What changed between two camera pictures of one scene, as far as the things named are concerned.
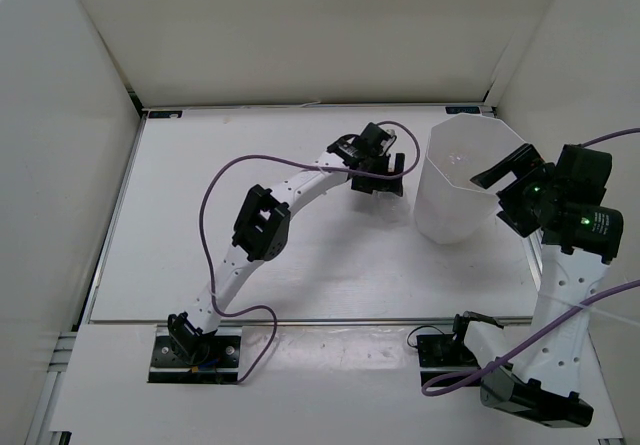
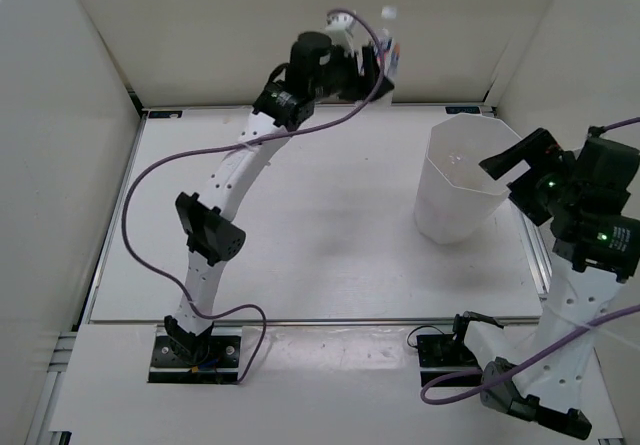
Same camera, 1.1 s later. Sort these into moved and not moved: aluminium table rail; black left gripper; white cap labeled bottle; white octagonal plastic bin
Moved: white cap labeled bottle; black left gripper
Not moved: white octagonal plastic bin; aluminium table rail
